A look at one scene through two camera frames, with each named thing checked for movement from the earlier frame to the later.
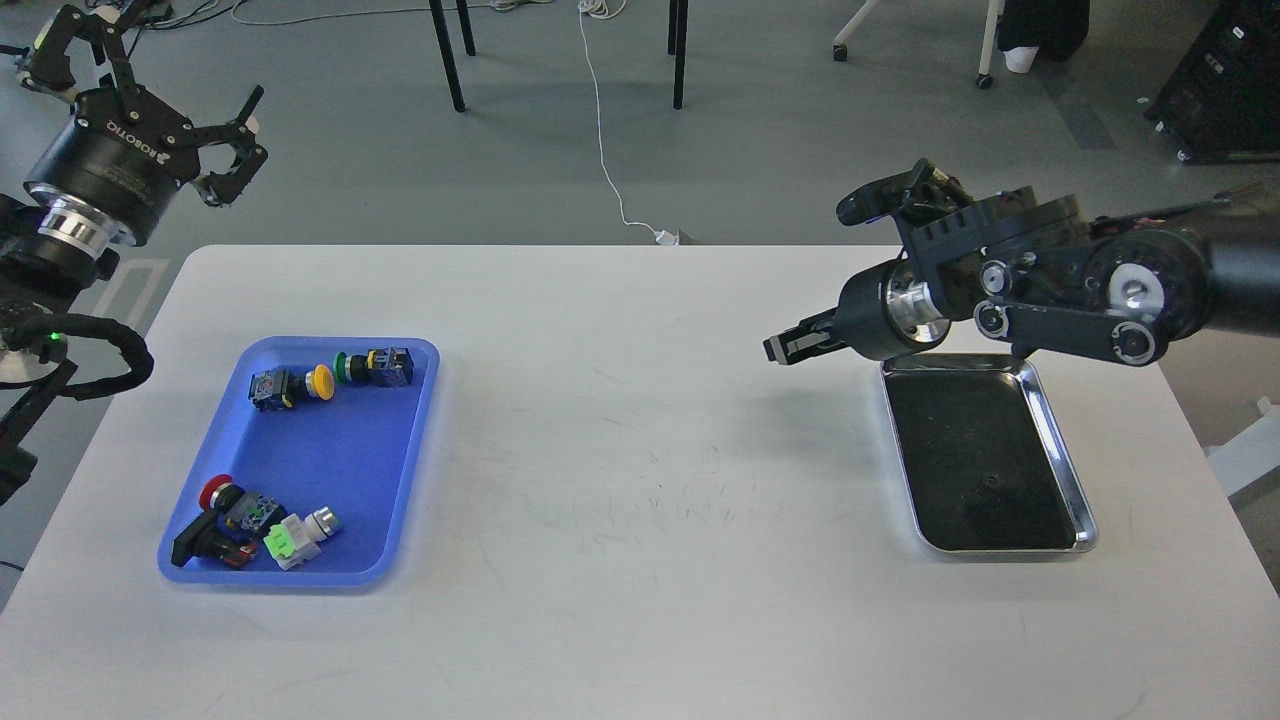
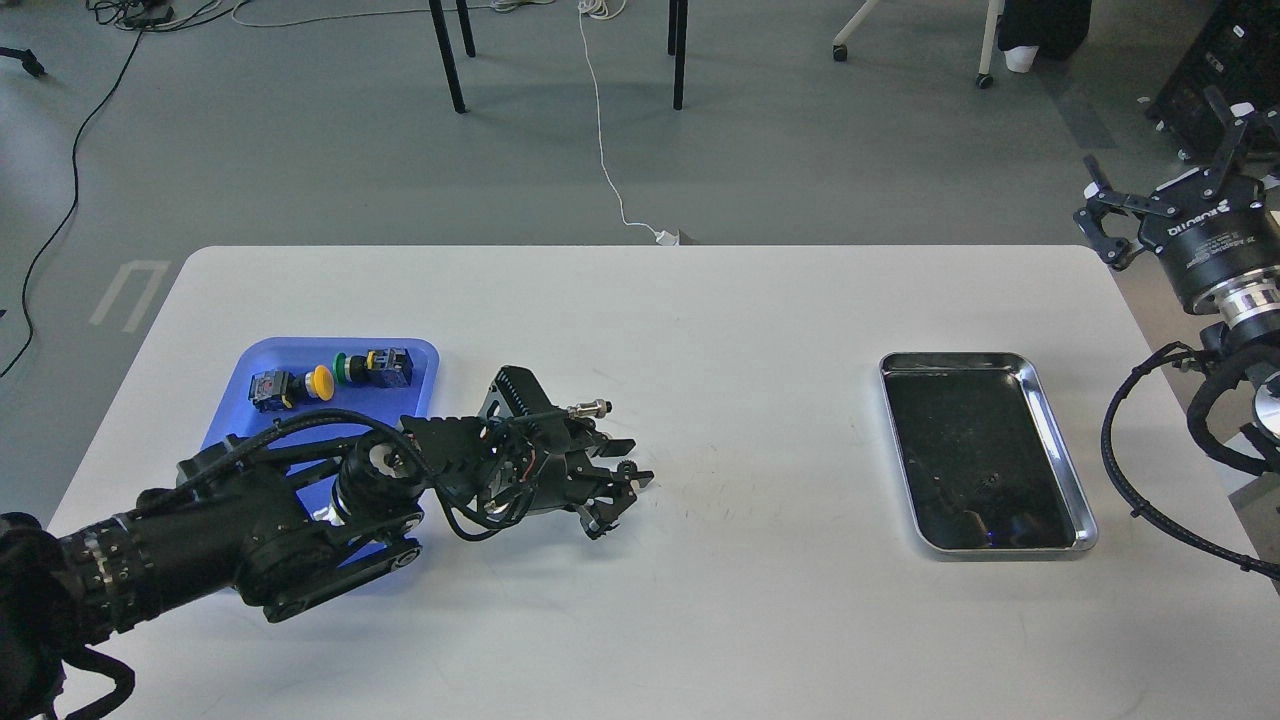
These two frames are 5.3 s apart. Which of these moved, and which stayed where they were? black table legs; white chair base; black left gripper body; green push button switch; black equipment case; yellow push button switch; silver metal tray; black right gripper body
Moved: black right gripper body; black left gripper body
Stayed: black table legs; white chair base; green push button switch; yellow push button switch; silver metal tray; black equipment case
